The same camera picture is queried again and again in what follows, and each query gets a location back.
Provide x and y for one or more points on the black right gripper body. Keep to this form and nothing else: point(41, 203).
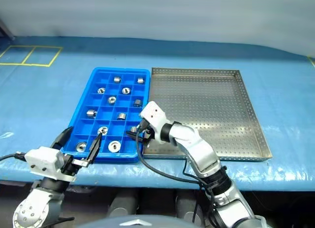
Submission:
point(149, 134)

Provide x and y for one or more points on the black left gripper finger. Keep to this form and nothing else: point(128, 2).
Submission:
point(63, 137)
point(95, 146)

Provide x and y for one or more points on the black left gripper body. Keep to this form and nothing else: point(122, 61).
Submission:
point(69, 166)

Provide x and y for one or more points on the metal roller with gear shaft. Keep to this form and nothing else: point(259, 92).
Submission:
point(125, 90)
point(91, 113)
point(81, 146)
point(101, 90)
point(102, 129)
point(117, 79)
point(121, 116)
point(114, 146)
point(112, 99)
point(138, 102)
point(140, 80)
point(133, 128)

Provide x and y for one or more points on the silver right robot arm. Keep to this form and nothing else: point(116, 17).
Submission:
point(197, 144)

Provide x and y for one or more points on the blue compartment tray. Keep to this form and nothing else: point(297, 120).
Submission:
point(103, 77)

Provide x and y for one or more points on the perforated steel tray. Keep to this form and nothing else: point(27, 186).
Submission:
point(209, 102)

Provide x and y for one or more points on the dark grey rounded shape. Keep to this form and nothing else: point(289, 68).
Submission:
point(123, 203)
point(189, 208)

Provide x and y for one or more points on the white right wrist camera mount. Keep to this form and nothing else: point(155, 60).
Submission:
point(153, 114)

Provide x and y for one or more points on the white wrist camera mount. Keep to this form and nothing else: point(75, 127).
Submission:
point(153, 114)
point(44, 161)

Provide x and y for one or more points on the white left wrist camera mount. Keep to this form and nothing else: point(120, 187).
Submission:
point(44, 161)

